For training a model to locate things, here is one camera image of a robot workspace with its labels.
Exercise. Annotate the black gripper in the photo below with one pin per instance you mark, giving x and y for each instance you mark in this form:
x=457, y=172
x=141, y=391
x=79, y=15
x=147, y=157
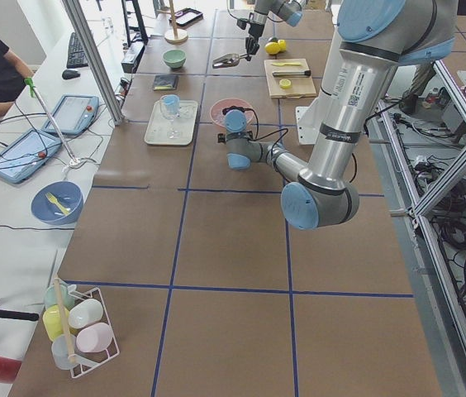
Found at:
x=254, y=30

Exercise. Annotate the stainless steel ice scoop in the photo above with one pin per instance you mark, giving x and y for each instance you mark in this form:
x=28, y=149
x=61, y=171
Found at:
x=227, y=61

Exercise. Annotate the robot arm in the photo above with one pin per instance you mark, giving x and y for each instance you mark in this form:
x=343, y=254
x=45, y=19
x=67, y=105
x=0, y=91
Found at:
x=372, y=40
x=288, y=11

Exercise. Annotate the pile of clear ice cubes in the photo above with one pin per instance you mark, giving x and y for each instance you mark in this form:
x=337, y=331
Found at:
x=218, y=117

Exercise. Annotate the light blue cup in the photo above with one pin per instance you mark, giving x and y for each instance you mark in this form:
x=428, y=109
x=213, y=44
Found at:
x=170, y=105

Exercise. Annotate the white plastic cup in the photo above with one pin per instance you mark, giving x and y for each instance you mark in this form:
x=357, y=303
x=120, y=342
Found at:
x=87, y=312

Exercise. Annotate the green plastic cup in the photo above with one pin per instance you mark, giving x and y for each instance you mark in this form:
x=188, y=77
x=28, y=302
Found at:
x=50, y=298

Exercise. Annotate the pink plastic cup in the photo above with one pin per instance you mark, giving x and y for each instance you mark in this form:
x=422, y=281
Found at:
x=94, y=338

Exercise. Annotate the yellow plastic cup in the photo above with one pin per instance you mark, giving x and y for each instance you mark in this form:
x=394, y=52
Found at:
x=52, y=323

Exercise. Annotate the clear plastic cup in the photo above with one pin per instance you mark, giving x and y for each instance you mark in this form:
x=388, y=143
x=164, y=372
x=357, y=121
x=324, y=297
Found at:
x=60, y=354

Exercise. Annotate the yellow lemon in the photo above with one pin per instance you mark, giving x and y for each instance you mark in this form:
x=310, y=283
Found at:
x=282, y=44
x=272, y=48

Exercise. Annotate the yellow plastic knife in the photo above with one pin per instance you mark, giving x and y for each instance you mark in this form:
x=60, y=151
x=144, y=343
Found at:
x=282, y=64

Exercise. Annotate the wooden cutting board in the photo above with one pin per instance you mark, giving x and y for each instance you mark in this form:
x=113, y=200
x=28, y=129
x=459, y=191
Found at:
x=301, y=87

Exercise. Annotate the lemon half slice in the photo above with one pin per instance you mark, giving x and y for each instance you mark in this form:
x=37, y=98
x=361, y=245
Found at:
x=285, y=83

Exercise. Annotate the steel cylinder tool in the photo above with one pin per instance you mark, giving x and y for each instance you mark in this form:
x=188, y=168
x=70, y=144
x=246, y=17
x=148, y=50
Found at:
x=291, y=74

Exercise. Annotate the wooden stand round base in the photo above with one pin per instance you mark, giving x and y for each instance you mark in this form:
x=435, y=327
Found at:
x=174, y=35

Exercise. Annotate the green bowl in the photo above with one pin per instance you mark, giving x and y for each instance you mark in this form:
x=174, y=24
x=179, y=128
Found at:
x=174, y=58

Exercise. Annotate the pink bowl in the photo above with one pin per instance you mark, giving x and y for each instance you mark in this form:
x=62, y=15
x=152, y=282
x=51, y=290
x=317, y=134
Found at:
x=227, y=103

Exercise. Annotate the grey folded cloth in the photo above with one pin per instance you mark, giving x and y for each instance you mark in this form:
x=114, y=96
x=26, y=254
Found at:
x=165, y=82

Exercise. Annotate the clear wine glass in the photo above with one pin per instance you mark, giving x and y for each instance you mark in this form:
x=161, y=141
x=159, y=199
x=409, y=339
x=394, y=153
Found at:
x=173, y=132

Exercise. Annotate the cream bear tray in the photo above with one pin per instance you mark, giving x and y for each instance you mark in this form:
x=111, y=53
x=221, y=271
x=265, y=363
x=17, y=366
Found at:
x=162, y=132

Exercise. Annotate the black keyboard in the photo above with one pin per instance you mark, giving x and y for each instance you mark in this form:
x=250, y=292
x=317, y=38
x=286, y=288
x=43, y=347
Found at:
x=76, y=57

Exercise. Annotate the black computer mouse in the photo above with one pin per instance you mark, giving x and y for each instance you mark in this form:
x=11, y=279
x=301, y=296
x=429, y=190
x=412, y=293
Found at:
x=68, y=74

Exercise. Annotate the far blue teach pendant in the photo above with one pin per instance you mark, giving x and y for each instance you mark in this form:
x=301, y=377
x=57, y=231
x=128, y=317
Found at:
x=75, y=113

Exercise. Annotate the blue teach pendant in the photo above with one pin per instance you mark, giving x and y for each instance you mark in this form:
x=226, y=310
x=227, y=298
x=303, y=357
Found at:
x=75, y=113
x=22, y=158

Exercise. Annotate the metal rod with green grip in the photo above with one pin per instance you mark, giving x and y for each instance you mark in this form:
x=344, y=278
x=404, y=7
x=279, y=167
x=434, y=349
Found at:
x=74, y=161

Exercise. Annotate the blue bowl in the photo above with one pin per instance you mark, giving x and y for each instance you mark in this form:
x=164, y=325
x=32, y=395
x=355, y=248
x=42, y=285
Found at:
x=68, y=193

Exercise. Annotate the near blue teach pendant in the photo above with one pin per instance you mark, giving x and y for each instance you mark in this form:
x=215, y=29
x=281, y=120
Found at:
x=22, y=158

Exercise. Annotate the yellow plastic fork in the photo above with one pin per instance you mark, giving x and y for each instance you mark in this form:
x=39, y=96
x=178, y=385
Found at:
x=52, y=199

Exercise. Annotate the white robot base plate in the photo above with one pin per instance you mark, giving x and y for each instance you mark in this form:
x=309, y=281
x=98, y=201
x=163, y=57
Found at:
x=305, y=124

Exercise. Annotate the aluminium frame post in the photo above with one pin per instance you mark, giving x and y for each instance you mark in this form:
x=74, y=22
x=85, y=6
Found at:
x=81, y=28

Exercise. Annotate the white wire cup rack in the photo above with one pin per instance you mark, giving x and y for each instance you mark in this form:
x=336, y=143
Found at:
x=87, y=361

